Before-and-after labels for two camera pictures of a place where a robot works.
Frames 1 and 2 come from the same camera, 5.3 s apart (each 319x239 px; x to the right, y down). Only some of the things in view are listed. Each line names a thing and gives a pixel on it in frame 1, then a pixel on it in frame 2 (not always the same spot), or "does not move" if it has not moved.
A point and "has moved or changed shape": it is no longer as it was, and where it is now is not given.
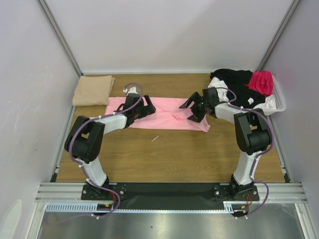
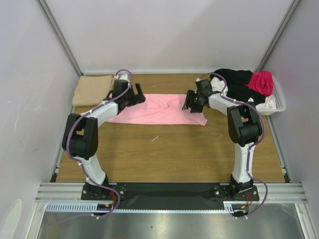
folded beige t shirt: (92, 90) does not move
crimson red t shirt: (261, 81) does not move
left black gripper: (146, 110) to (138, 98)
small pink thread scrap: (155, 138) does not move
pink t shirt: (168, 114) has moved or changed shape
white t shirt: (268, 102) does not move
